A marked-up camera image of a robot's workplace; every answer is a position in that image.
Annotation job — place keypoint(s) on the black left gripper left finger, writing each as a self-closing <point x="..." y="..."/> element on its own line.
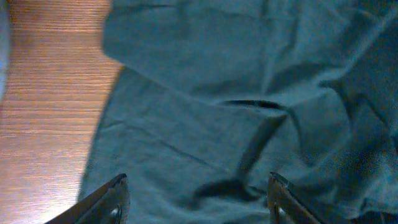
<point x="109" y="204"/>

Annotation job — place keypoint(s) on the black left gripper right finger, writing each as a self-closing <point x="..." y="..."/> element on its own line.
<point x="284" y="206"/>

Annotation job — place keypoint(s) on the dark green t-shirt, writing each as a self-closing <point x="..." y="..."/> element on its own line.
<point x="214" y="95"/>

